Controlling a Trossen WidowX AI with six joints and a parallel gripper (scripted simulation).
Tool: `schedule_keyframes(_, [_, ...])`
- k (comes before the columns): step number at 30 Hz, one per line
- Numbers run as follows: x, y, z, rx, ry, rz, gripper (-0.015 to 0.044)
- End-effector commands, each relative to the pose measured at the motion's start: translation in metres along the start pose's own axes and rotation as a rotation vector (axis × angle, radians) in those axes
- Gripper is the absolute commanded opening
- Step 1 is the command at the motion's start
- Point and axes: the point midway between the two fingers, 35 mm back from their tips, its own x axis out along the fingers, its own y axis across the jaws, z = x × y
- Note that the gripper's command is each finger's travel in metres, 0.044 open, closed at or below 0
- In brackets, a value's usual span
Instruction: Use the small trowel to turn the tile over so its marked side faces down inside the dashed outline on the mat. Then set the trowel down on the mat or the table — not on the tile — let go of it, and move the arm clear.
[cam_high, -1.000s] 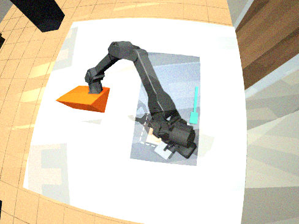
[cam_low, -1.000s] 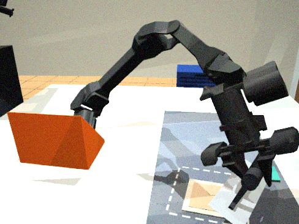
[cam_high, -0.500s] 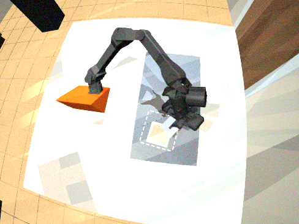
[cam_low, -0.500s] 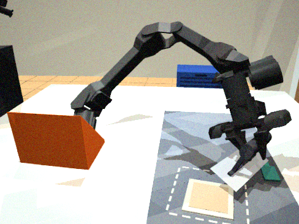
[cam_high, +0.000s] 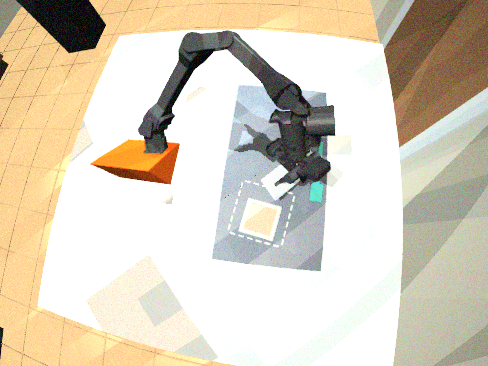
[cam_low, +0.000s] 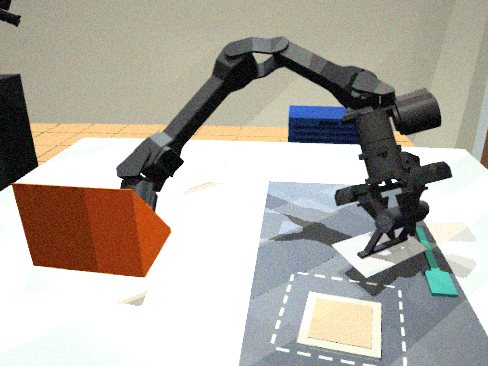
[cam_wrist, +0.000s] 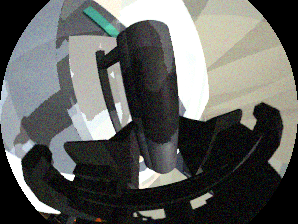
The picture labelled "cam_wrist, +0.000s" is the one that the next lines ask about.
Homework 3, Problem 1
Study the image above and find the teal trowel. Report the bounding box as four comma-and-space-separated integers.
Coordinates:
82, 6, 120, 37

